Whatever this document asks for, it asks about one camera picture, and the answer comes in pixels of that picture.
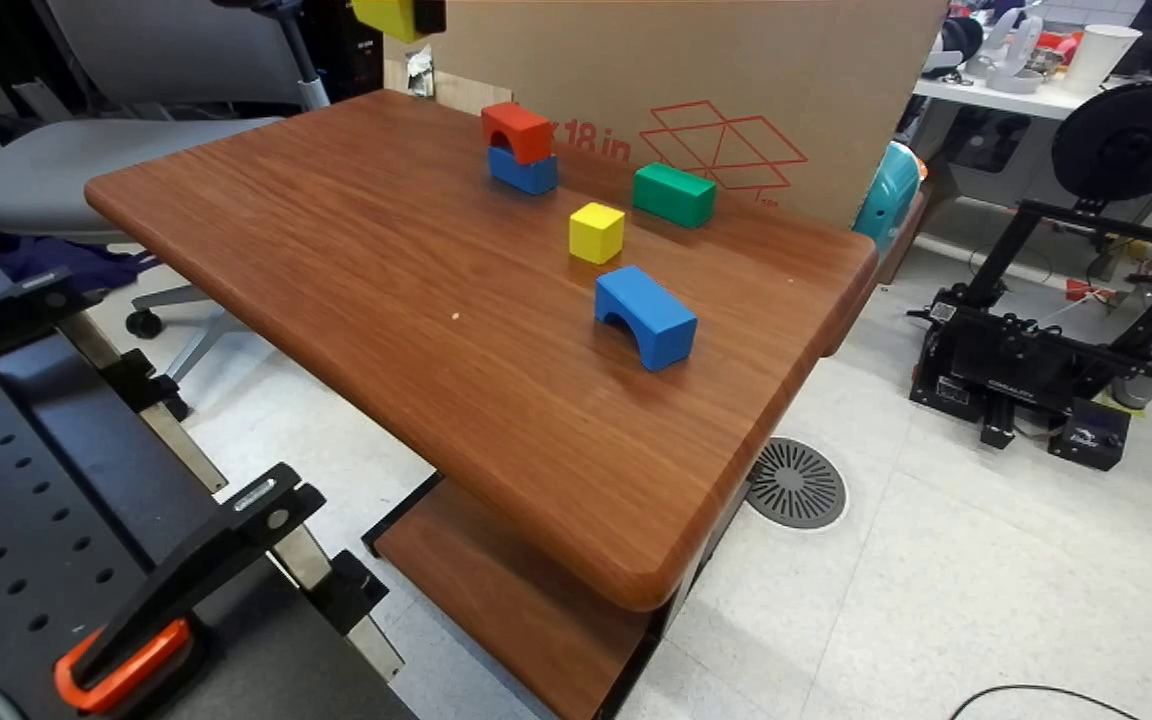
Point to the round floor drain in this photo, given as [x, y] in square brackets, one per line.
[792, 485]

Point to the large cardboard box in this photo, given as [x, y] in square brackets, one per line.
[783, 101]

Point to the blue block under orange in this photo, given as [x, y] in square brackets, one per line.
[523, 178]

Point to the blue arch block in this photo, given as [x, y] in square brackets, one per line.
[654, 318]

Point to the black orange clamp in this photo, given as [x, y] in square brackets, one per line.
[116, 660]

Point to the orange arch block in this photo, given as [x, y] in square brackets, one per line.
[517, 132]

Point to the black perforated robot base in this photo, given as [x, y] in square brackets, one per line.
[93, 503]

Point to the small yellow cube block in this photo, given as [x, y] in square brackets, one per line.
[596, 232]

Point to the green rectangular block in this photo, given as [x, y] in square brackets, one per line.
[674, 194]

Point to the wooden table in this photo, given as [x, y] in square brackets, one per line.
[572, 489]

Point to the grey office chair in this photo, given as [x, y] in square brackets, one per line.
[141, 52]

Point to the large yellow rectangular block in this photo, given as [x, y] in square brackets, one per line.
[401, 16]

